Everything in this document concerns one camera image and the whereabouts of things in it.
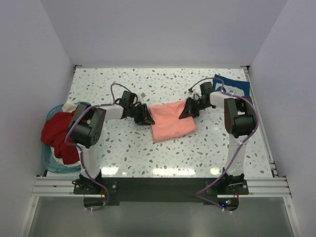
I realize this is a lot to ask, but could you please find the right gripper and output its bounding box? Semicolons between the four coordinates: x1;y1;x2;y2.
179;97;211;120

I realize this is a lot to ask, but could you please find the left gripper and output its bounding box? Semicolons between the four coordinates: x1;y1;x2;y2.
128;103;155;126

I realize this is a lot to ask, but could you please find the salmon pink t-shirt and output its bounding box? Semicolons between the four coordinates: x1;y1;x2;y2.
149;101;197;142

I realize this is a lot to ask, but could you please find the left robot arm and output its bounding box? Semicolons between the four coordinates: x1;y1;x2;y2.
65;91;155;194

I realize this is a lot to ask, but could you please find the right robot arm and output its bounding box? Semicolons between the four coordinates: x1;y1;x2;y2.
179;82;259;194

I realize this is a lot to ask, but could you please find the folded blue printed t-shirt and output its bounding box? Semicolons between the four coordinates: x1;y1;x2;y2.
213;74;250;96

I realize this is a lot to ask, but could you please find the red t-shirt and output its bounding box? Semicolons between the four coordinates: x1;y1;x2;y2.
41;111;79;165

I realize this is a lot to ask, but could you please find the clear teal plastic bin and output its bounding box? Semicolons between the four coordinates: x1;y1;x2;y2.
41;103;81;173

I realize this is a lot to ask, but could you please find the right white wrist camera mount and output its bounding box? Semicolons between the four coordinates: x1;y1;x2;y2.
188;90;200;100

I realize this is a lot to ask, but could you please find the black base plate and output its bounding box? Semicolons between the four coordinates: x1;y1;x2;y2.
72;175;249;211

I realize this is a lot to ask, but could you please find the aluminium frame rail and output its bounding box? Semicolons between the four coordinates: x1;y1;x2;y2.
31;177;292;198

